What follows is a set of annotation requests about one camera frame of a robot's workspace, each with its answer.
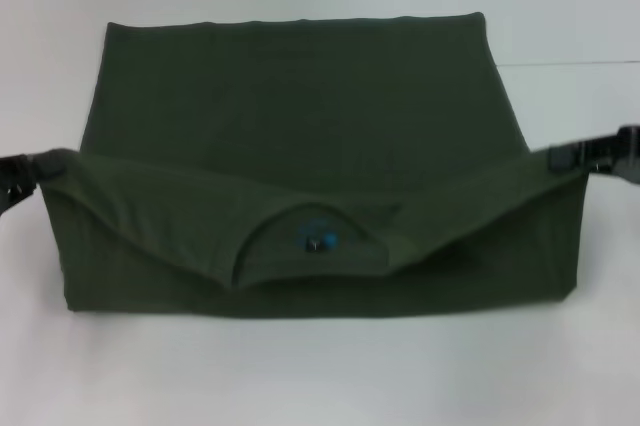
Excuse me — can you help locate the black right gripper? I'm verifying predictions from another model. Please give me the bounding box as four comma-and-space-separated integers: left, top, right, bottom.
547, 123, 640, 182

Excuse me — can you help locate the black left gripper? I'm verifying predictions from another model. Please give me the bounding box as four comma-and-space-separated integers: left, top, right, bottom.
0, 146, 77, 213

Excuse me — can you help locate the dark green FREE t-shirt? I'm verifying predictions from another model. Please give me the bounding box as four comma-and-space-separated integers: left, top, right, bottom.
42, 10, 589, 322

